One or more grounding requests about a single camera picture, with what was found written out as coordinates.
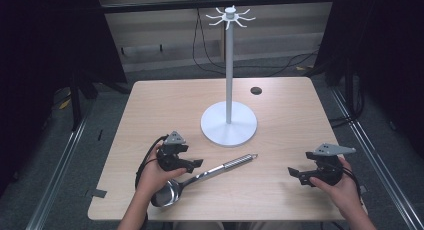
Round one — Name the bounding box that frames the person's right hand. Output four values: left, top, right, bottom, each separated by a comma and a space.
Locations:
309, 156, 363, 218

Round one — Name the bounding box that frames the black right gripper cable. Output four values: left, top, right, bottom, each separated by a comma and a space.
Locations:
339, 158, 365, 206

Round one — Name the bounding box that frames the white hook stand rack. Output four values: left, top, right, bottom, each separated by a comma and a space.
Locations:
199, 4, 259, 148

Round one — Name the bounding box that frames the stainless steel ladle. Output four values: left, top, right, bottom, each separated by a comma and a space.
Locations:
150, 153, 259, 209

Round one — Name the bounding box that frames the black metal stand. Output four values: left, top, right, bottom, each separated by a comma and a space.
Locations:
343, 56, 365, 123
68, 74, 84, 132

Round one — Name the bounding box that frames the black floor cable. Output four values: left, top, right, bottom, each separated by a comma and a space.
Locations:
191, 8, 231, 77
232, 49, 322, 78

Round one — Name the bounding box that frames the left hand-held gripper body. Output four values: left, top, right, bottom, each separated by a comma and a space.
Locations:
156, 130, 190, 173

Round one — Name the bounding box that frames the person's left hand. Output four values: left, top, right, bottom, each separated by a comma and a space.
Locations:
135, 148, 188, 201

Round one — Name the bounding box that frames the metal floor rail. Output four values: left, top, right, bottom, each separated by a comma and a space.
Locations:
330, 86, 424, 230
25, 118, 89, 230

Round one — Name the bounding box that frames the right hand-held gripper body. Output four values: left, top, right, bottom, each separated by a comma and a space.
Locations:
305, 142, 357, 187

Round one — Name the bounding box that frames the black curtain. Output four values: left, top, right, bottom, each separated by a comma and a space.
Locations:
0, 0, 128, 194
313, 0, 424, 153

